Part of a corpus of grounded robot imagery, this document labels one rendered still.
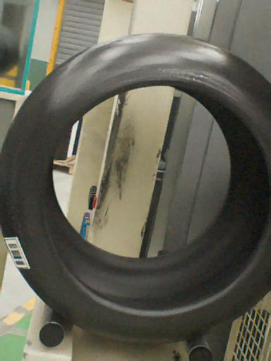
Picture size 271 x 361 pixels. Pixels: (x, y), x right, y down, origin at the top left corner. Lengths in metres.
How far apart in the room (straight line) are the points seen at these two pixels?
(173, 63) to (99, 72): 0.12
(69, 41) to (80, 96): 10.23
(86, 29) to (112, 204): 9.78
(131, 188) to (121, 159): 0.07
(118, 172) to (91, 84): 0.44
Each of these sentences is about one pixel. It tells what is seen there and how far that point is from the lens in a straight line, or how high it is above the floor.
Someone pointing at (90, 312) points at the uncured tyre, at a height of 0.96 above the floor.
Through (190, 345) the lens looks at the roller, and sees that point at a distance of 1.14.
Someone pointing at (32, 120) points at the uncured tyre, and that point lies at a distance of 0.98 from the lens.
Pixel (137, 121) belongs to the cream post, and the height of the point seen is 1.28.
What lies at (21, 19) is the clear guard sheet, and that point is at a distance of 1.72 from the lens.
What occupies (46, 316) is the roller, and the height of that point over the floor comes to 0.92.
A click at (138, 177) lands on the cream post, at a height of 1.15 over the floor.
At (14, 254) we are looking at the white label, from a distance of 1.04.
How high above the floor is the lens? 1.37
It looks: 10 degrees down
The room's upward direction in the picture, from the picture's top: 12 degrees clockwise
